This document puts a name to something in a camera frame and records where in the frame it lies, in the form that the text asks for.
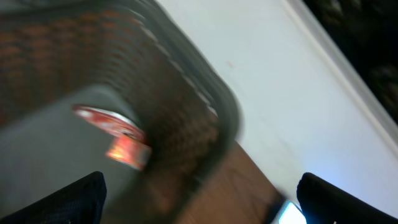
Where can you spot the grey plastic mesh basket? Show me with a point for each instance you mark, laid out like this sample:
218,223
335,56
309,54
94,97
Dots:
122,56

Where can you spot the white barcode scanner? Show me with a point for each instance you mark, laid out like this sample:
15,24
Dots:
289,213

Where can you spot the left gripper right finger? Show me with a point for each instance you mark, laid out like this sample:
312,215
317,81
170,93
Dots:
322,202

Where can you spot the orange snack packet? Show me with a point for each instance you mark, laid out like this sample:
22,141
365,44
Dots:
130,145

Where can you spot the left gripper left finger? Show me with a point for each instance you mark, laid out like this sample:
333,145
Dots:
80,202

